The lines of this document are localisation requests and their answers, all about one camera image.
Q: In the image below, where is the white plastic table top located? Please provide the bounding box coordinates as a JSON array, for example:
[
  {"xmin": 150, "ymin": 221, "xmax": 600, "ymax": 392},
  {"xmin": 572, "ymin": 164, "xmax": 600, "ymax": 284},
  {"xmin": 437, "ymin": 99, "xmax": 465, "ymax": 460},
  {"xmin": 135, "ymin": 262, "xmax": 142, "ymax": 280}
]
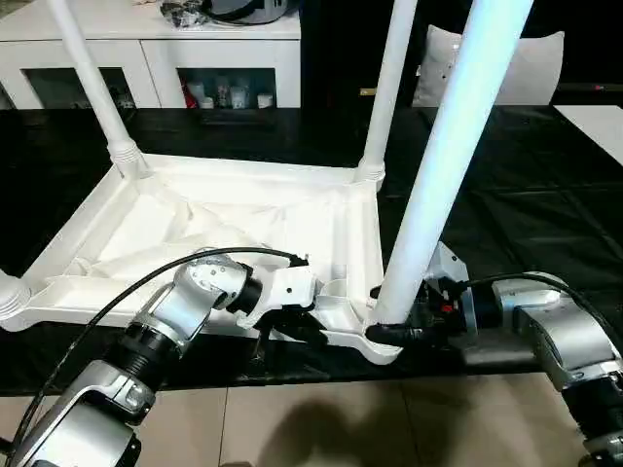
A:
[{"xmin": 0, "ymin": 153, "xmax": 406, "ymax": 367}]

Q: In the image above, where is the white plastic table leg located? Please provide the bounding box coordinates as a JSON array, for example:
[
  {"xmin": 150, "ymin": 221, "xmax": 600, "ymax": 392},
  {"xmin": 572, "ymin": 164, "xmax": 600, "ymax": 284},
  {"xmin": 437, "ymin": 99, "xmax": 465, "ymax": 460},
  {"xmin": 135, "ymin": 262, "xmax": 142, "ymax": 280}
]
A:
[
  {"xmin": 353, "ymin": 0, "xmax": 421, "ymax": 193},
  {"xmin": 368, "ymin": 0, "xmax": 535, "ymax": 329},
  {"xmin": 48, "ymin": 0, "xmax": 154, "ymax": 181},
  {"xmin": 0, "ymin": 270, "xmax": 33, "ymax": 334}
]

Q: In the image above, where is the black mat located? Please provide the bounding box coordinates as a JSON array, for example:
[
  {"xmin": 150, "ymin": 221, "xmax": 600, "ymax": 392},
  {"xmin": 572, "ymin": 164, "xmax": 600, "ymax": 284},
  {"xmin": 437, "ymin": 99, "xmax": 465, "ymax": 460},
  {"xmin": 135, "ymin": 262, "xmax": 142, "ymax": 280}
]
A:
[{"xmin": 0, "ymin": 104, "xmax": 623, "ymax": 396}]

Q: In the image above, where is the white flat board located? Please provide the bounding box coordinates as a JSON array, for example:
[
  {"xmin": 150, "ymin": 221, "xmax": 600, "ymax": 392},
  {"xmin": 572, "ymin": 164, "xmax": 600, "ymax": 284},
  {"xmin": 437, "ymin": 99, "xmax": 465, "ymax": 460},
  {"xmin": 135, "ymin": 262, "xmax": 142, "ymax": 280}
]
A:
[{"xmin": 553, "ymin": 103, "xmax": 623, "ymax": 167}]

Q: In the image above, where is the black cabinet with gold label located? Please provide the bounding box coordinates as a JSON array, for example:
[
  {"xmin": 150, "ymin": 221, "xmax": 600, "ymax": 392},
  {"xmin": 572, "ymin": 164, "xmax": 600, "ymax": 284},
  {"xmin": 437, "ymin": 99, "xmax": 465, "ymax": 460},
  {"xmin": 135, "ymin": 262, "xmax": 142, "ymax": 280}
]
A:
[{"xmin": 299, "ymin": 0, "xmax": 430, "ymax": 111}]

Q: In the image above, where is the grey pillow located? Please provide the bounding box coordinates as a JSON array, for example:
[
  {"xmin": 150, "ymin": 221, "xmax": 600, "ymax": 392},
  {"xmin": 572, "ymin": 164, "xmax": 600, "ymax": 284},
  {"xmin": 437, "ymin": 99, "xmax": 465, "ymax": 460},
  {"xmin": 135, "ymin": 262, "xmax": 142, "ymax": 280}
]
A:
[{"xmin": 412, "ymin": 23, "xmax": 567, "ymax": 108}]

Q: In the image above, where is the crumpled patterned bag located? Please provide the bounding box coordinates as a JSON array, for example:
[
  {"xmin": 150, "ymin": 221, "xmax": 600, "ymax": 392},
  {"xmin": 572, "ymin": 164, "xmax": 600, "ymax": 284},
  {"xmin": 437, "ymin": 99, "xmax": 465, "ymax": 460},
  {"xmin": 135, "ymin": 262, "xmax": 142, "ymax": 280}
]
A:
[{"xmin": 162, "ymin": 0, "xmax": 211, "ymax": 29}]

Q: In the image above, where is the white sideboard with glass doors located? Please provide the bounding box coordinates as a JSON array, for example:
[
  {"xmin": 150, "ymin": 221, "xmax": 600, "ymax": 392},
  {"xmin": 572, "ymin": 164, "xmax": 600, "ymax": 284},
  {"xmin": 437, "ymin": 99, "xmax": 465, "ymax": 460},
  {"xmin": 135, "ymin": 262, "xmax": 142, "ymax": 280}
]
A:
[{"xmin": 0, "ymin": 0, "xmax": 304, "ymax": 112}]

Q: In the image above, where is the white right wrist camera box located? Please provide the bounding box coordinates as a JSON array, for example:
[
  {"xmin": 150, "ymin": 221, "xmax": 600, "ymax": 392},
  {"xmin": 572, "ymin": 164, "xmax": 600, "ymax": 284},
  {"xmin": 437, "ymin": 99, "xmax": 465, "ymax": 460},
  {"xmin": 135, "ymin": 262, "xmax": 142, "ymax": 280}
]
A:
[{"xmin": 429, "ymin": 240, "xmax": 477, "ymax": 342}]

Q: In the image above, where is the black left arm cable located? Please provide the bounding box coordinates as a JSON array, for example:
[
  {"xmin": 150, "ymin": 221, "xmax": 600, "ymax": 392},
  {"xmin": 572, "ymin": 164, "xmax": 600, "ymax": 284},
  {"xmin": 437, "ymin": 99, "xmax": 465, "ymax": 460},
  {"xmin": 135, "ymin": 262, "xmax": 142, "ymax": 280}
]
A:
[{"xmin": 11, "ymin": 246, "xmax": 312, "ymax": 459}]

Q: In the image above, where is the grey bag with black strap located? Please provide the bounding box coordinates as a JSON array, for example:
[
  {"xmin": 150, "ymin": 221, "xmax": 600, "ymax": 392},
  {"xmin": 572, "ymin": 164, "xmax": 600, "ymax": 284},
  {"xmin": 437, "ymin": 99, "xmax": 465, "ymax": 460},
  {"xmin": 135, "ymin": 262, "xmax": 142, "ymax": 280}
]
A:
[{"xmin": 201, "ymin": 0, "xmax": 289, "ymax": 26}]

